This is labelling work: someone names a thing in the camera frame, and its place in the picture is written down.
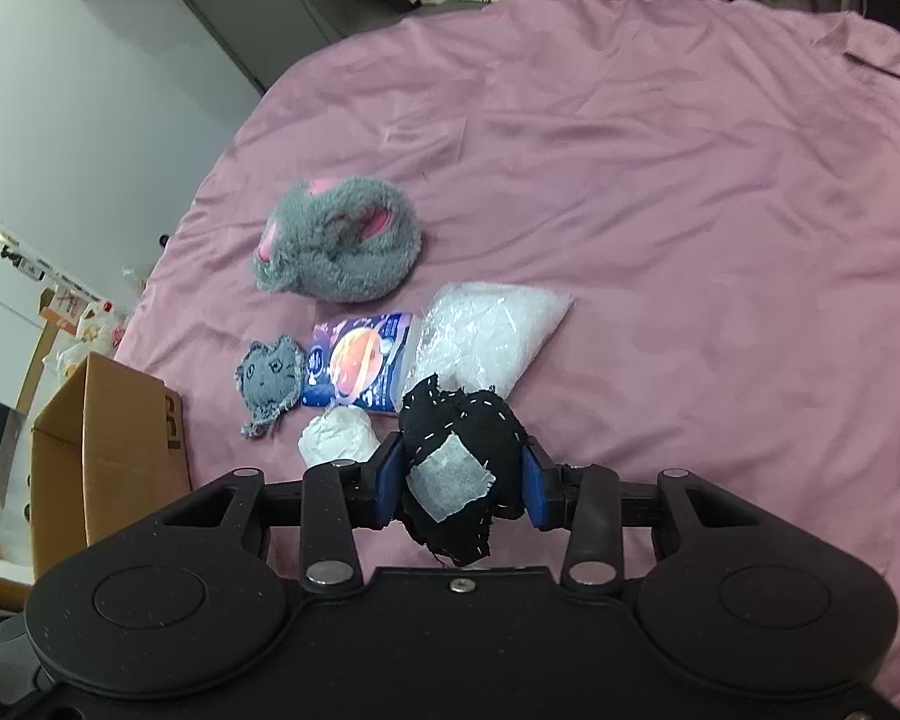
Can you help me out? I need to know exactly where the white soft ball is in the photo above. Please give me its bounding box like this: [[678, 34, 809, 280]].
[[297, 406, 380, 468]]

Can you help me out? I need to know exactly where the pink bed sheet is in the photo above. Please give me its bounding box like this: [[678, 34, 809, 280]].
[[118, 0, 900, 707]]

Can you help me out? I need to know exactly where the brown cardboard box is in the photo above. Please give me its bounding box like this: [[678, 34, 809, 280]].
[[30, 353, 191, 575]]

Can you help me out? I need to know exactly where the black stitched cloth toy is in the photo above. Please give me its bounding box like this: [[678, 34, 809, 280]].
[[398, 376, 528, 567]]

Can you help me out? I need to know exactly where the grey pink fluffy plush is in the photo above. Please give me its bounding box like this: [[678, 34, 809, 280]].
[[251, 176, 424, 304]]

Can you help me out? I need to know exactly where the clear bag white stuffing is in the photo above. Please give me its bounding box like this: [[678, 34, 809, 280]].
[[403, 281, 574, 400]]

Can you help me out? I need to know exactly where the blue tissue packet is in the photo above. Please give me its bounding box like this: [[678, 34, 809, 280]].
[[302, 312, 419, 415]]

